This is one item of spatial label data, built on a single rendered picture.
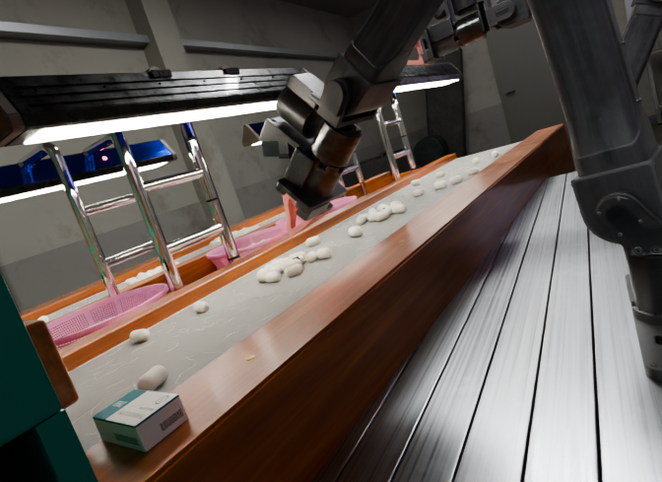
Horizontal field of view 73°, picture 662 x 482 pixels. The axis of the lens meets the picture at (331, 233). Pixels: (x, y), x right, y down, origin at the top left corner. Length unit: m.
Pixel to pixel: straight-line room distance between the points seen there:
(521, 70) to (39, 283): 6.58
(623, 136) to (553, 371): 0.21
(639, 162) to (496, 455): 0.26
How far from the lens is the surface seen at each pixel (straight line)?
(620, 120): 0.45
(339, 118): 0.56
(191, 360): 0.55
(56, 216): 3.52
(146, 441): 0.34
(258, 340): 0.44
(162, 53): 4.32
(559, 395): 0.42
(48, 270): 3.42
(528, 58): 7.55
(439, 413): 0.43
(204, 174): 0.96
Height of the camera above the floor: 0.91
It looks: 9 degrees down
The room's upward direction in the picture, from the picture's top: 18 degrees counter-clockwise
